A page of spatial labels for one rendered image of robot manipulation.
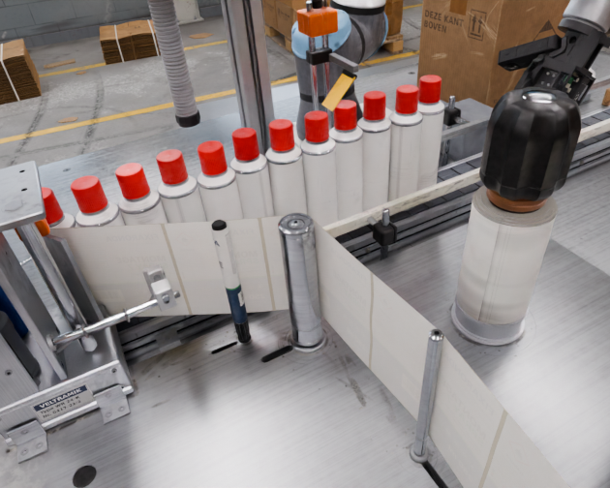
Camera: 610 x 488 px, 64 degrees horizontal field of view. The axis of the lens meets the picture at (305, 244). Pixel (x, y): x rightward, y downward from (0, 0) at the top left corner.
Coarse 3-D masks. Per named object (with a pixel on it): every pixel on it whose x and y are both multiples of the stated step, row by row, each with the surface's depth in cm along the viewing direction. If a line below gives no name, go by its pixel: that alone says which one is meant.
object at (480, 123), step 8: (600, 80) 99; (608, 80) 100; (592, 88) 99; (480, 120) 89; (488, 120) 89; (456, 128) 87; (464, 128) 87; (472, 128) 88; (480, 128) 89; (448, 136) 87; (456, 136) 88
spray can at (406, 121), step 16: (400, 96) 72; (416, 96) 72; (400, 112) 73; (416, 112) 74; (400, 128) 73; (416, 128) 74; (400, 144) 75; (416, 144) 75; (400, 160) 77; (416, 160) 77; (400, 176) 79; (416, 176) 80; (400, 192) 80
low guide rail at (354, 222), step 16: (592, 128) 93; (608, 128) 96; (464, 176) 83; (416, 192) 81; (432, 192) 81; (448, 192) 83; (400, 208) 80; (336, 224) 76; (352, 224) 76; (368, 224) 78
